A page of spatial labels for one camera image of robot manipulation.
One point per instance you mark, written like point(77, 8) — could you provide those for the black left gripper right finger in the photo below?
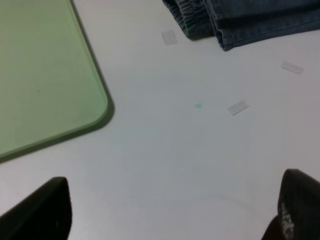
point(298, 209)

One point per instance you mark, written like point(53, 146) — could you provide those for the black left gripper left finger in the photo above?
point(46, 214)

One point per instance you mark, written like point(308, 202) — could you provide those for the children's blue denim shorts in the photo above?
point(236, 23)

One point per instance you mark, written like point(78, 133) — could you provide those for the light green plastic tray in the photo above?
point(51, 86)

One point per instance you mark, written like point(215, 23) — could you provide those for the clear tape strip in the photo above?
point(169, 37)
point(238, 107)
point(292, 67)

